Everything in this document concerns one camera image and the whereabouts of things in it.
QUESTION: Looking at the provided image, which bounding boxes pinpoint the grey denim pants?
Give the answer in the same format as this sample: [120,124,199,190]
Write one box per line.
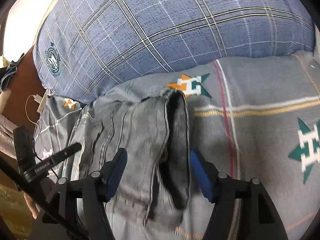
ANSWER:
[79,88,190,230]

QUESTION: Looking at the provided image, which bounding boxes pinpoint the person's left hand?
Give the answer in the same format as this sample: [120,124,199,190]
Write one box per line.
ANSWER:
[23,177,55,219]

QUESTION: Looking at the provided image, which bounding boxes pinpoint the beige power strip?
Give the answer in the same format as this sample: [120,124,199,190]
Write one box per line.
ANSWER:
[34,92,48,114]

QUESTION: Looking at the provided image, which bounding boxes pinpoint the brown wooden headboard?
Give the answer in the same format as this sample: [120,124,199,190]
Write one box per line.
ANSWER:
[1,48,45,132]

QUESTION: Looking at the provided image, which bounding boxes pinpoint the grey patterned bed sheet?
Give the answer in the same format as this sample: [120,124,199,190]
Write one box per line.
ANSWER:
[35,50,319,239]

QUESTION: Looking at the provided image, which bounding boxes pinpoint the dark clothes on headboard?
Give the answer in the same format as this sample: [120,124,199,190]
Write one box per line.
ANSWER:
[0,53,24,92]

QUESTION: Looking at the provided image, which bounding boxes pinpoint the blue plaid pillow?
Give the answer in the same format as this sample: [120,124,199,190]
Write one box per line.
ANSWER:
[33,0,315,103]

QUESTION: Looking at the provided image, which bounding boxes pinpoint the white charger cable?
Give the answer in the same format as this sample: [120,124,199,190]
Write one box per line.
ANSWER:
[24,93,43,136]

